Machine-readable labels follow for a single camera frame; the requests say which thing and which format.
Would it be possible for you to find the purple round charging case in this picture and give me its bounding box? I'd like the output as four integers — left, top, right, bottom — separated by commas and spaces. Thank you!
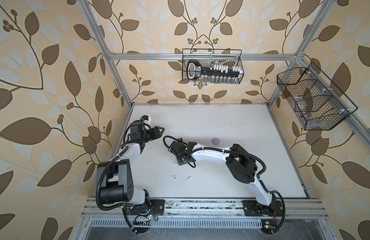
211, 138, 220, 146

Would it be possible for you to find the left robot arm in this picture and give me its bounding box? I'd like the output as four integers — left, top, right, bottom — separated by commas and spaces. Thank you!
95, 115, 165, 212

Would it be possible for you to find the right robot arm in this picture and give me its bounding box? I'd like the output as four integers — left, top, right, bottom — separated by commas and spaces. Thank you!
163, 136, 280, 215

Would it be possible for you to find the black tool with white bits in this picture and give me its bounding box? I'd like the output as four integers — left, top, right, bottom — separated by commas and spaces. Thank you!
185, 60, 244, 80

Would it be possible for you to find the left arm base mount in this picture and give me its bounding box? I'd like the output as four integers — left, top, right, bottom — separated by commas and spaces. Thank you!
122, 199, 166, 235

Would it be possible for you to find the black wire basket back wall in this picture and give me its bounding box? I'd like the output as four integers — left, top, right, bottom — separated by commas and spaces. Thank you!
182, 48, 244, 85

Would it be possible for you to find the black wire basket wall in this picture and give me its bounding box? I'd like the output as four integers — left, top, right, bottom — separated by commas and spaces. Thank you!
182, 48, 244, 85
277, 63, 358, 131

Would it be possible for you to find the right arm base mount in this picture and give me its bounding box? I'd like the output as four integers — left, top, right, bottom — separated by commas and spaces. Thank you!
242, 199, 286, 235

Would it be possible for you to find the aluminium rail front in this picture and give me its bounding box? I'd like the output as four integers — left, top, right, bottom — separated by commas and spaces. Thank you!
81, 197, 329, 224

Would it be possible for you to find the black wire basket right wall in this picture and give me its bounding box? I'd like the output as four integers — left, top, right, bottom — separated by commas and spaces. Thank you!
277, 63, 358, 131

